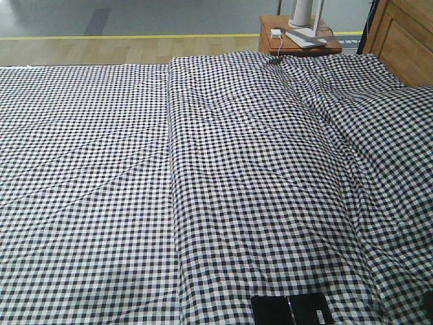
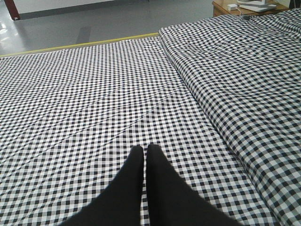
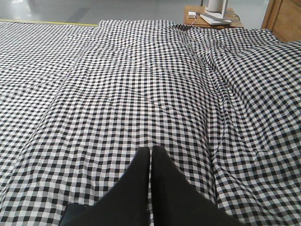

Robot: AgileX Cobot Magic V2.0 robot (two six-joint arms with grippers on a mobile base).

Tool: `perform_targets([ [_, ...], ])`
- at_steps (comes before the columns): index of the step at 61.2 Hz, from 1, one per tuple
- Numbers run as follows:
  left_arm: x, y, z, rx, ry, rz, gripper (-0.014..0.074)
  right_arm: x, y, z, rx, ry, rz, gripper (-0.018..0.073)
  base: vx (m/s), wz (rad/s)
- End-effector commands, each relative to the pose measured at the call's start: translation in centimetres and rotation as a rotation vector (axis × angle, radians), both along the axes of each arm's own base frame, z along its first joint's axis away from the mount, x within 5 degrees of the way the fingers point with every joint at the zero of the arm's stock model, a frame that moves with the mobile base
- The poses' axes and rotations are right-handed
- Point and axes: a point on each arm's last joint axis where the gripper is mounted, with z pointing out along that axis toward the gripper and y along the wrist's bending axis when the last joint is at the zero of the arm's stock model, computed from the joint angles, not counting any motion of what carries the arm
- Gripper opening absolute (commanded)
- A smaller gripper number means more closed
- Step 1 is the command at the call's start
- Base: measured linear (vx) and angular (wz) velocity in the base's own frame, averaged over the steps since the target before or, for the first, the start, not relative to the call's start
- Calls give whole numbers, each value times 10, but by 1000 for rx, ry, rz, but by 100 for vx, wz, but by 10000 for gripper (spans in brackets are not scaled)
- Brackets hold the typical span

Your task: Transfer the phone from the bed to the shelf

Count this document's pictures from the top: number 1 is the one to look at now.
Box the black foldable smartphone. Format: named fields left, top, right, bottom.
left=250, top=292, right=335, bottom=325

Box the checkered bed sheet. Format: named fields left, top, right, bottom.
left=1, top=65, right=180, bottom=324

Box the checkered folded duvet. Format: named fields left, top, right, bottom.
left=166, top=52, right=432, bottom=324

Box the white charger adapter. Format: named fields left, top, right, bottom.
left=271, top=28, right=281, bottom=39

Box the wooden nightstand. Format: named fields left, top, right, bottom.
left=259, top=15, right=342, bottom=57

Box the white cylindrical appliance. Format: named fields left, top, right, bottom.
left=288, top=0, right=313, bottom=28

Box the wooden headboard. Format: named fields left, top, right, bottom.
left=362, top=0, right=432, bottom=86

